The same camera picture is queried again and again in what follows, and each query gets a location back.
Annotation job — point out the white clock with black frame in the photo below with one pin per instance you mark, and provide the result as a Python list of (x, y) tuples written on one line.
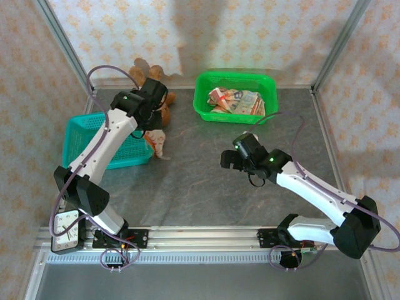
[(67, 231)]

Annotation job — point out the teal plastic basket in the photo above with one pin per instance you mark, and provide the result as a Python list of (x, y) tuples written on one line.
[(131, 153)]

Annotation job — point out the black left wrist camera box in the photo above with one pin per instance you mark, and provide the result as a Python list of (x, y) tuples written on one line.
[(154, 90)]

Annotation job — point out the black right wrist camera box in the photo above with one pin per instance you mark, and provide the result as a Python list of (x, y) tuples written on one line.
[(247, 145)]

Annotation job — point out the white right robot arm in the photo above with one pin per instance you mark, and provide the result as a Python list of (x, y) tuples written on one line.
[(312, 187)]

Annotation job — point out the brown plush toy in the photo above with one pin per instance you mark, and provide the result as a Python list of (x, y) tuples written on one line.
[(154, 71)]

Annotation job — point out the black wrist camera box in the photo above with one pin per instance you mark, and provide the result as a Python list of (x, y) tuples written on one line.
[(247, 145), (154, 90)]

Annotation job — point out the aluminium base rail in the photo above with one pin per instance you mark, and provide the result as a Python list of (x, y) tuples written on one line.
[(203, 237)]

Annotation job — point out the white towel with orange flower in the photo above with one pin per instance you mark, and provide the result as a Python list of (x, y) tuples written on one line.
[(156, 142)]

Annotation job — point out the orange and blue lettered towel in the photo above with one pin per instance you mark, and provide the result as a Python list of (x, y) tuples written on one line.
[(247, 101)]

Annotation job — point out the aluminium frame post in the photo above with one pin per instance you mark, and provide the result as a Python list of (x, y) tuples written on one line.
[(64, 43), (341, 43)]

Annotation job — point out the green plastic basket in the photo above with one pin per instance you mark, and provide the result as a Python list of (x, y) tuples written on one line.
[(202, 93)]

